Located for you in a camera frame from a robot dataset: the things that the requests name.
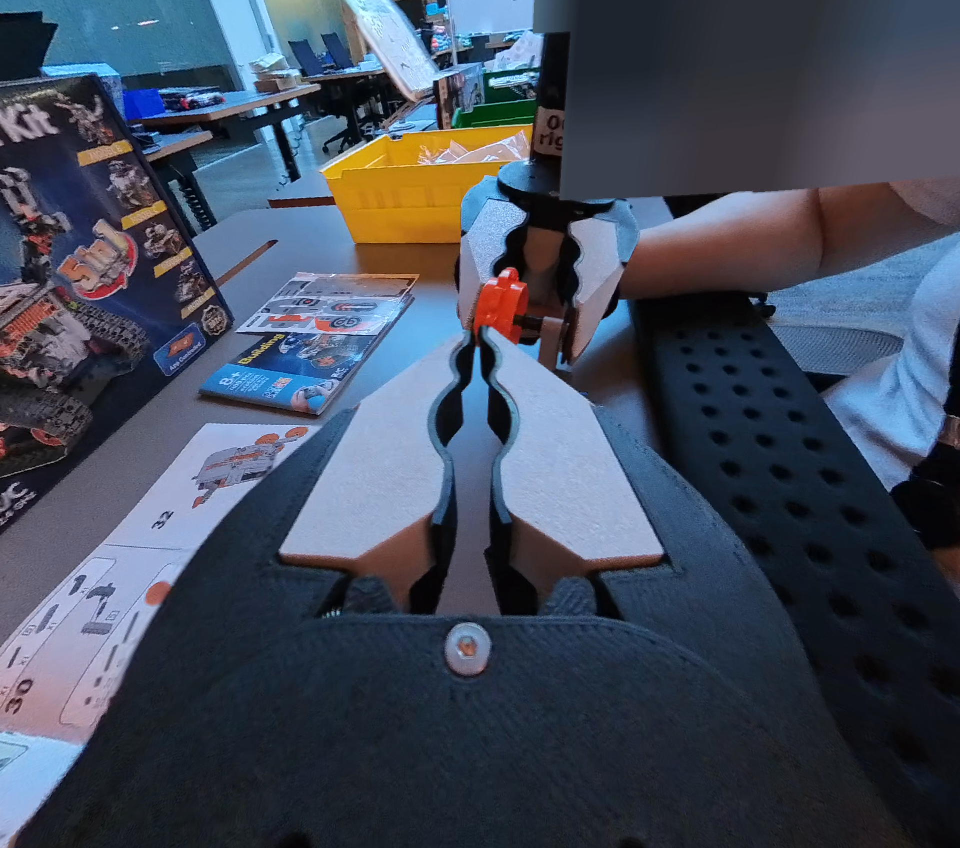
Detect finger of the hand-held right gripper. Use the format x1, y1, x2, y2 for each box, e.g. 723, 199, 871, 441
558, 217, 628, 365
457, 198, 535, 332

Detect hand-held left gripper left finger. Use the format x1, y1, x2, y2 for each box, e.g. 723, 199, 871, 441
279, 331, 481, 615

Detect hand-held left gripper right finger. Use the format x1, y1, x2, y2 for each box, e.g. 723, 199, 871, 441
480, 327, 666, 615

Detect orange toy wheel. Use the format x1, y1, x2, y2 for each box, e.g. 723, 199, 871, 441
472, 267, 531, 345

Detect person's right forearm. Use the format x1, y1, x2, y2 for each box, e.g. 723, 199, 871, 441
616, 187, 901, 302

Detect wooden top desk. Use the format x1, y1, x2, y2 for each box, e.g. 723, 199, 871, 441
123, 83, 324, 185
141, 128, 220, 236

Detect clear plastic parts bag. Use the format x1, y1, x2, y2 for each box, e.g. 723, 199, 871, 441
416, 132, 530, 165

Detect green plastic bin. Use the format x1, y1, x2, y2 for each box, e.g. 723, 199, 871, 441
450, 68, 541, 131

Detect yellow plastic bin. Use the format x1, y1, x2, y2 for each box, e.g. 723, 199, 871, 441
320, 124, 535, 245

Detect dark toy box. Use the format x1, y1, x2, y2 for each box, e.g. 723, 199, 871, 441
433, 62, 487, 131

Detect blue instruction booklet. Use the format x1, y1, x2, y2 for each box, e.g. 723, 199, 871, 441
198, 297, 415, 416

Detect sticker sheet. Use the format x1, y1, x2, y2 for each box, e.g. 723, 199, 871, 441
236, 272, 420, 337

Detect black office chair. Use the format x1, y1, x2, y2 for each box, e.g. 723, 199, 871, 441
321, 72, 384, 153

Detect leaning white panel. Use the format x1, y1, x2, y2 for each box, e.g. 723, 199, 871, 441
330, 0, 441, 103

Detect open assembly manual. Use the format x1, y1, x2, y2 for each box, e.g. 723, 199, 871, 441
0, 422, 324, 748

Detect grey mesh chair seat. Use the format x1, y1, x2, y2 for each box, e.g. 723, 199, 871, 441
768, 323, 905, 377

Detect stacked cardboard boxes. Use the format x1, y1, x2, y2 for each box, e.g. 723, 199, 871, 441
249, 53, 291, 93

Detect person's white shirt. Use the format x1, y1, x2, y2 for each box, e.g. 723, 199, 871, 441
821, 179, 960, 602

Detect toy robot kit box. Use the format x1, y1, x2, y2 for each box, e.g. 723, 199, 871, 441
0, 73, 235, 534

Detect black monitor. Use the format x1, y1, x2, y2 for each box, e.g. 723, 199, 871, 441
0, 12, 59, 82

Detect black lanyard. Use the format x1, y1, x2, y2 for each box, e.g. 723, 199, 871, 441
888, 338, 960, 553

